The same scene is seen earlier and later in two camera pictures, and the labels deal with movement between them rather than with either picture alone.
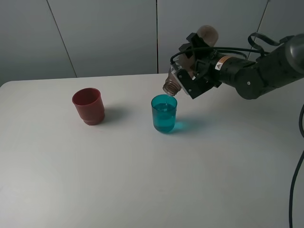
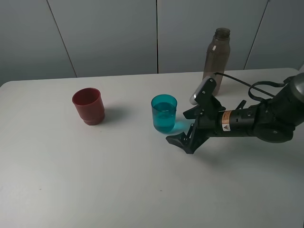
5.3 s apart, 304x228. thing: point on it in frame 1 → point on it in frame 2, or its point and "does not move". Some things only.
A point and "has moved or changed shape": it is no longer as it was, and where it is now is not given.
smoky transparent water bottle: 172,86 has moved or changed shape
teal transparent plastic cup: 164,109 does not move
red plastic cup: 89,104 does not move
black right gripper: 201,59 → 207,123
